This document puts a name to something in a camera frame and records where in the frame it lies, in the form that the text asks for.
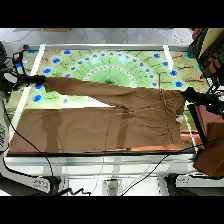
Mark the brown garment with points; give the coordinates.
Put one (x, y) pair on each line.
(211, 153)

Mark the red garment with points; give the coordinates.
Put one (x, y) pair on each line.
(213, 116)

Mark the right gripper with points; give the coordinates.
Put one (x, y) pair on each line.
(191, 94)

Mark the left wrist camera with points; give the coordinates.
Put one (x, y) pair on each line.
(17, 56)

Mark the brown pants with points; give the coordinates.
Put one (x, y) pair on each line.
(100, 126)

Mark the heap of clothes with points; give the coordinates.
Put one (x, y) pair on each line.
(210, 53)

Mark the silver frame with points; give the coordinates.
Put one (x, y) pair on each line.
(110, 163)

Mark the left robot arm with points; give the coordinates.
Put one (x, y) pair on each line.
(6, 133)

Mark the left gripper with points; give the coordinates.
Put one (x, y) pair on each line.
(37, 80)

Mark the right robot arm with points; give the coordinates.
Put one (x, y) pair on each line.
(213, 101)

